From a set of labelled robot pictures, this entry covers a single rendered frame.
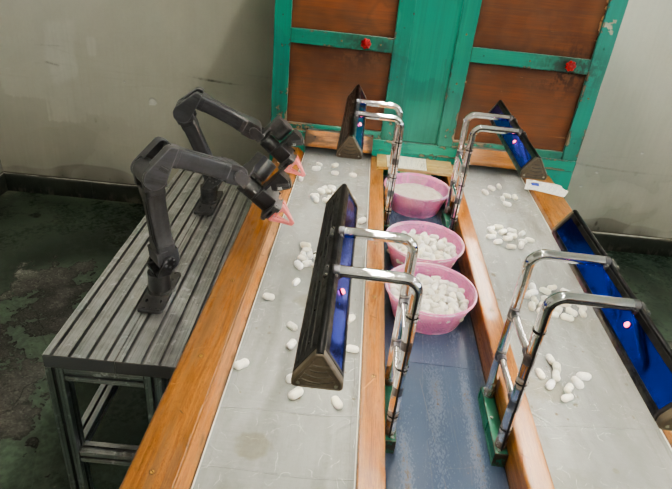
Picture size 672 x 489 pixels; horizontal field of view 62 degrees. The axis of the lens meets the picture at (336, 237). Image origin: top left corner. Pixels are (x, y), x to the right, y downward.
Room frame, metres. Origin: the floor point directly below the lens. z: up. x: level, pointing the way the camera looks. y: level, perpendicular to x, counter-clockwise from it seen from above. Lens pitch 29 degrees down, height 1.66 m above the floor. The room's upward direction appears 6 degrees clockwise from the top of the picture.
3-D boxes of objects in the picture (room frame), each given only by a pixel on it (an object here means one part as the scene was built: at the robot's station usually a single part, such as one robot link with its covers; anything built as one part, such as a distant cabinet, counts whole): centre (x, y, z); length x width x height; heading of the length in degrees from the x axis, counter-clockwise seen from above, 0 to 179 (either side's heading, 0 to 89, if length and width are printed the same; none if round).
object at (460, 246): (1.63, -0.29, 0.72); 0.27 x 0.27 x 0.10
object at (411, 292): (0.93, -0.08, 0.90); 0.20 x 0.19 x 0.45; 179
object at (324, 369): (0.94, 0.00, 1.08); 0.62 x 0.08 x 0.07; 179
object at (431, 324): (1.35, -0.29, 0.72); 0.27 x 0.27 x 0.10
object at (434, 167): (2.29, -0.31, 0.77); 0.33 x 0.15 x 0.01; 89
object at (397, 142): (1.90, -0.10, 0.90); 0.20 x 0.19 x 0.45; 179
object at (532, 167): (1.90, -0.58, 1.08); 0.62 x 0.08 x 0.07; 179
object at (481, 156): (2.34, -0.65, 0.83); 0.30 x 0.06 x 0.07; 89
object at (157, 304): (1.32, 0.50, 0.71); 0.20 x 0.07 x 0.08; 1
